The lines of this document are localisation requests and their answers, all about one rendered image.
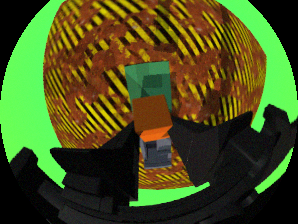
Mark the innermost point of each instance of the orange l-shaped block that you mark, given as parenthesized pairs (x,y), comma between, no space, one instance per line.
(151,117)

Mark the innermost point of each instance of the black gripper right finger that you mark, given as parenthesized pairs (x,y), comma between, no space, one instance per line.
(201,146)

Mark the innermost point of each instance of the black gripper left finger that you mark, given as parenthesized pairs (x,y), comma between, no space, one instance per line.
(115,161)

